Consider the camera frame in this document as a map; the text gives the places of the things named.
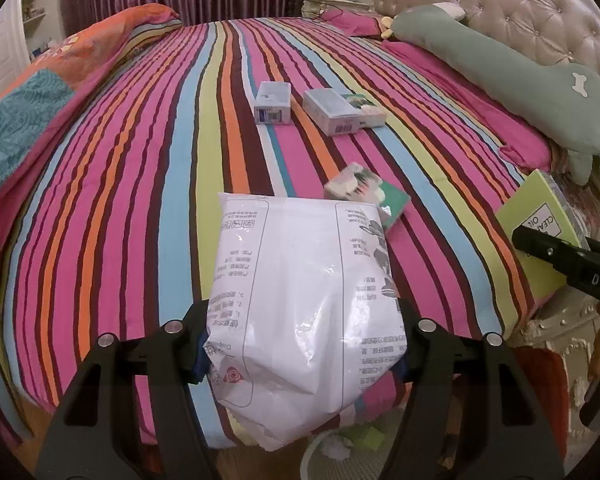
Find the large light green box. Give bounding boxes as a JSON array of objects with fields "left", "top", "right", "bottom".
[{"left": 495, "top": 170, "right": 592, "bottom": 306}]

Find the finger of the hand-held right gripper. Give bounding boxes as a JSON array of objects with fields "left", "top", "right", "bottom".
[{"left": 511, "top": 225, "right": 588, "bottom": 273}]

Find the white paper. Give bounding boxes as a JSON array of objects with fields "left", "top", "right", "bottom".
[{"left": 325, "top": 437, "right": 354, "bottom": 462}]

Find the small white green packet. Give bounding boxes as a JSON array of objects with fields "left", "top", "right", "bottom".
[{"left": 323, "top": 162, "right": 381, "bottom": 204}]

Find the small pink pillow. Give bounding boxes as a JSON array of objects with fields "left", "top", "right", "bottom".
[{"left": 320, "top": 10, "right": 386, "bottom": 38}]

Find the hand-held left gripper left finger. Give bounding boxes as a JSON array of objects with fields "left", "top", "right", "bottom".
[{"left": 35, "top": 299, "right": 216, "bottom": 480}]

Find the white plastic mesh basket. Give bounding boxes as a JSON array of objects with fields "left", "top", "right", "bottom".
[{"left": 300, "top": 410, "right": 416, "bottom": 480}]

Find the white plastic packet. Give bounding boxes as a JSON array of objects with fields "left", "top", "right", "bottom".
[{"left": 200, "top": 192, "right": 411, "bottom": 453}]

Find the floral patterned mattress cover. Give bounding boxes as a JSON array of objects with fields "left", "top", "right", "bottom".
[{"left": 520, "top": 145, "right": 600, "bottom": 241}]

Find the white wardrobe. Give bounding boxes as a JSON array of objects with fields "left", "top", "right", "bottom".
[{"left": 0, "top": 0, "right": 48, "bottom": 66}]

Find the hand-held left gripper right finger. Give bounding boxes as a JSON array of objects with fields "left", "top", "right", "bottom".
[{"left": 380, "top": 300, "right": 566, "bottom": 480}]

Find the cream carved nightstand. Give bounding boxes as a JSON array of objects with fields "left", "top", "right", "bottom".
[
  {"left": 301, "top": 0, "right": 376, "bottom": 21},
  {"left": 505, "top": 160, "right": 600, "bottom": 441}
]

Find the large pink pillow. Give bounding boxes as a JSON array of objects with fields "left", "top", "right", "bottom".
[{"left": 385, "top": 40, "right": 553, "bottom": 171}]

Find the orange and teal quilt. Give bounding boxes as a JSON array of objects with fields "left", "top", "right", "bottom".
[{"left": 0, "top": 4, "right": 183, "bottom": 221}]

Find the green plush pillow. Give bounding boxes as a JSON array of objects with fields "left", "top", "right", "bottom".
[{"left": 387, "top": 2, "right": 600, "bottom": 186}]

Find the white box with green print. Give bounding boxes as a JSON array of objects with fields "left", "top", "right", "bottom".
[{"left": 302, "top": 89, "right": 387, "bottom": 137}]

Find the striped bed sheet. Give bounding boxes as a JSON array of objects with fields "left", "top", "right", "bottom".
[{"left": 0, "top": 17, "right": 541, "bottom": 453}]

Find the white box with blue label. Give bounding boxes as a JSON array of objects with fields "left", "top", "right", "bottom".
[{"left": 254, "top": 81, "right": 292, "bottom": 126}]

